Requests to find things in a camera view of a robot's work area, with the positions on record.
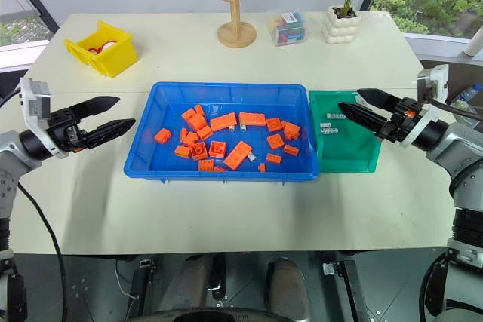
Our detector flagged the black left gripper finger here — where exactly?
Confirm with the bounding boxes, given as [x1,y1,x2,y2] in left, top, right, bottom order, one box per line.
[69,95,122,119]
[79,118,137,149]

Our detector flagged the clear water bottle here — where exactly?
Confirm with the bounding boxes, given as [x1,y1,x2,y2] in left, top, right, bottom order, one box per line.
[451,83,483,112]

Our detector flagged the wooden tree stand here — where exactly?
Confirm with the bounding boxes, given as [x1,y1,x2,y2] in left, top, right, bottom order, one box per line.
[217,0,258,48]

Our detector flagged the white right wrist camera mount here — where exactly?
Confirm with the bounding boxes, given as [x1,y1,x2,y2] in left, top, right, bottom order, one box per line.
[399,64,450,149]

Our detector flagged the dark rounded shape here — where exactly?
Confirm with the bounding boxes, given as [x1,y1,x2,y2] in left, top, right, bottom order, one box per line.
[265,256,311,322]

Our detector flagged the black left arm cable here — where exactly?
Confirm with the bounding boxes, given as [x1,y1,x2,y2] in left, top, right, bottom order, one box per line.
[0,87,69,322]

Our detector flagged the clear box of parts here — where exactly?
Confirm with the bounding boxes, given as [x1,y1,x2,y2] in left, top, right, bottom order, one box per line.
[266,8,310,48]

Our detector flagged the green plastic bin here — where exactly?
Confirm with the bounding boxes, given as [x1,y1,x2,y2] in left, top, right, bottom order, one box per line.
[308,90,383,174]

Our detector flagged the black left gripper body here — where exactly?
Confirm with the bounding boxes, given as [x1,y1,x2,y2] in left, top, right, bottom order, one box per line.
[47,108,91,154]

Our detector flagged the blue plastic tray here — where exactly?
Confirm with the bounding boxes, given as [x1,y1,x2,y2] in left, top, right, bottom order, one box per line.
[123,81,321,186]

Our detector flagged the white cylinder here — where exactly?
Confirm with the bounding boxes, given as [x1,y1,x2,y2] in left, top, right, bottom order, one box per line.
[463,26,483,57]

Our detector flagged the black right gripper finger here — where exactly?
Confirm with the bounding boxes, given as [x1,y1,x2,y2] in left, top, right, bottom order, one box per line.
[337,102,390,134]
[356,87,401,113]

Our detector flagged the black metal bracket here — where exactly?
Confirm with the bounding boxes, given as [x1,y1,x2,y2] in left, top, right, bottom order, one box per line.
[322,259,365,322]
[130,257,158,311]

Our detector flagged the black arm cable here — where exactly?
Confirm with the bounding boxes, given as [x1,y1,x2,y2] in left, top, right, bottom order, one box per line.
[417,87,483,319]
[0,87,69,322]

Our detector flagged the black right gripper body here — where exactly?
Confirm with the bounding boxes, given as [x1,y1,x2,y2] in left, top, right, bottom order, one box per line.
[377,97,423,145]

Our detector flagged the yellow plastic bin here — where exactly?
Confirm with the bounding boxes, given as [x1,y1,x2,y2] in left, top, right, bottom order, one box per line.
[63,20,140,78]

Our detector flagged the long orange toy brick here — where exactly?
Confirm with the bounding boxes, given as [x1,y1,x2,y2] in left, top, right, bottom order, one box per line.
[223,140,253,170]
[210,112,238,133]
[238,112,266,127]

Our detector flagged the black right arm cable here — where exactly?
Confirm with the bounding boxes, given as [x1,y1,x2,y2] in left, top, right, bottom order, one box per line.
[417,87,483,319]

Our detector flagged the white bubble plant pot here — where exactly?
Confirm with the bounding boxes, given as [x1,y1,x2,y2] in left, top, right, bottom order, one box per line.
[321,5,361,44]

